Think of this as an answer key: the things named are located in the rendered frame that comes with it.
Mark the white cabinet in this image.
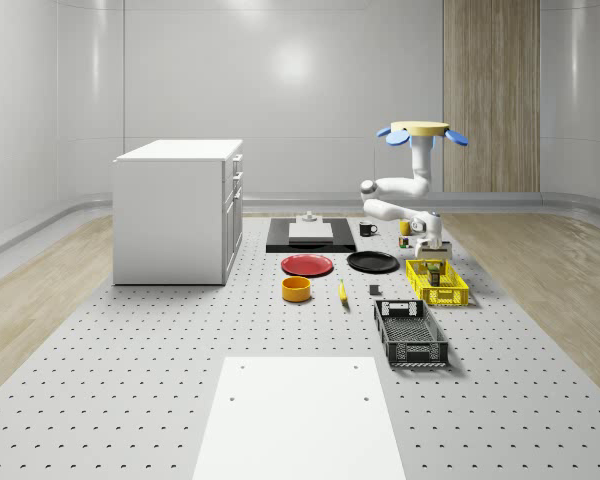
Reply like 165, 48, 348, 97
112, 138, 245, 287

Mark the black plate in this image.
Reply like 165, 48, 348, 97
346, 250, 401, 274

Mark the yellow basket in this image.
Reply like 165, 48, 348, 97
405, 258, 470, 307

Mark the white board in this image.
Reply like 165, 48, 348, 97
192, 356, 407, 480

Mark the yellow bowl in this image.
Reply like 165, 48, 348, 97
281, 276, 312, 303

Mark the red plate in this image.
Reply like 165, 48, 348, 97
280, 253, 335, 277

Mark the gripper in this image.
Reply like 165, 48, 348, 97
413, 242, 454, 271

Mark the dark grey basket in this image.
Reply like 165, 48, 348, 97
373, 298, 451, 370

